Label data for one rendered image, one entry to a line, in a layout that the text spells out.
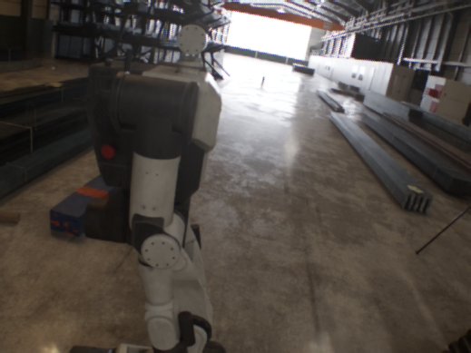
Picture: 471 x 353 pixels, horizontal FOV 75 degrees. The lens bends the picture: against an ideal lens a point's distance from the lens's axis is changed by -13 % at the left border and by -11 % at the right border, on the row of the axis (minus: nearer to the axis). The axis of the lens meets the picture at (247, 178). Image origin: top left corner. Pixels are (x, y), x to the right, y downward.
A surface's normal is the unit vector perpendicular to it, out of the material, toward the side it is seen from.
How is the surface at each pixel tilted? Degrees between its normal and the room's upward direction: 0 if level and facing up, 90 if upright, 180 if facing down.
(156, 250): 90
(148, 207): 90
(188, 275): 90
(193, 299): 90
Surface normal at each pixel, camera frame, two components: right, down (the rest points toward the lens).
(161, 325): 0.07, 0.37
